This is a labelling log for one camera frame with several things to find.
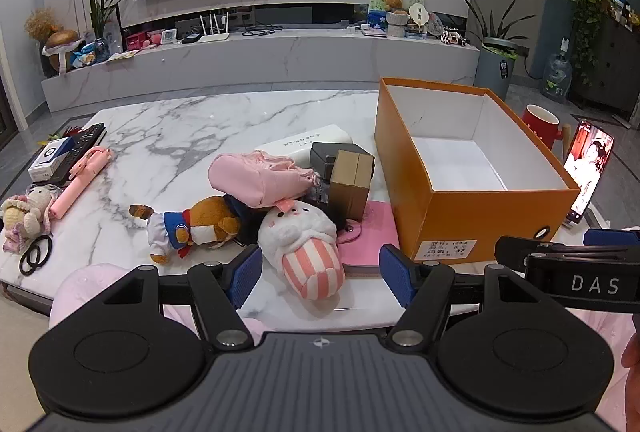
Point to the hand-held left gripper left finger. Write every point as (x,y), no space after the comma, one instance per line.
(245,273)

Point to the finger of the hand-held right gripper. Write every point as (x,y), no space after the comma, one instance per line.
(610,237)
(515,249)

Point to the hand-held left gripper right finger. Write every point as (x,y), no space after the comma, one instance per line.
(396,273)

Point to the white pink striped plush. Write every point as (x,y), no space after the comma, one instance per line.
(305,247)

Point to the brown sailor bear plush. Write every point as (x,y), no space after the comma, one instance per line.
(200,224)

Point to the orange shoe box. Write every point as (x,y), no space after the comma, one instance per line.
(450,192)

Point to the small brown cardboard box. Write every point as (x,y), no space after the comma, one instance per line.
(350,187)

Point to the long white box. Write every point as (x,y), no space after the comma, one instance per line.
(310,139)

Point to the person's right hand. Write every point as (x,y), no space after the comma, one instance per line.
(632,357)

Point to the white phone stand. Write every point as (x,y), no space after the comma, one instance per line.
(587,218)

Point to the smartphone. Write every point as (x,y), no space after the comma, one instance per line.
(590,166)

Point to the black fluffy item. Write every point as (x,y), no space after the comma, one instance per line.
(332,214)

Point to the dark grey box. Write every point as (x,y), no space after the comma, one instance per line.
(322,156)

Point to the clear water jug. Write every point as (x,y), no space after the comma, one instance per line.
(557,79)

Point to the dark cabinet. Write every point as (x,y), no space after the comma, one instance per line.
(615,61)

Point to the grey trash bin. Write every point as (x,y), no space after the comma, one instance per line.
(495,71)

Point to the pink selfie stick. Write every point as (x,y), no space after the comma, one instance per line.
(80,177)

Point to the black remote control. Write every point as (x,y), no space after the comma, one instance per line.
(87,136)

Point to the marble television stand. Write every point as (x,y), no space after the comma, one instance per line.
(300,61)

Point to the black white toy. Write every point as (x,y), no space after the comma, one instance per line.
(456,37)

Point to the long leaf green plant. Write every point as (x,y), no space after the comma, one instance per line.
(495,29)

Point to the crochet bunny doll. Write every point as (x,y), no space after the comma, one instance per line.
(32,207)

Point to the colourful feather toy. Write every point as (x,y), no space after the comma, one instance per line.
(70,130)

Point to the white blue small box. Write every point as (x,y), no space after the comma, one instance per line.
(47,161)

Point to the hanging vine plant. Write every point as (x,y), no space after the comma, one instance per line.
(590,1)

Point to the white router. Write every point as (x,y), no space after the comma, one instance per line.
(212,36)

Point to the white desk clock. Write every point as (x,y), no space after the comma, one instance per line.
(169,36)

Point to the small teddy bear in pot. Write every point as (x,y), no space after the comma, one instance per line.
(397,24)

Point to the white round sign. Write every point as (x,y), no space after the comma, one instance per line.
(418,14)

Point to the potted green plant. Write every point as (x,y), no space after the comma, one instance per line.
(100,45)

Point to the blue white packet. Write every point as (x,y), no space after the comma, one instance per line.
(82,54)

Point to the mushroom shaped ornament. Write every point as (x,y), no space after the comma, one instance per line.
(62,39)

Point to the dried flower bunch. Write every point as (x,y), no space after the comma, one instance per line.
(40,24)

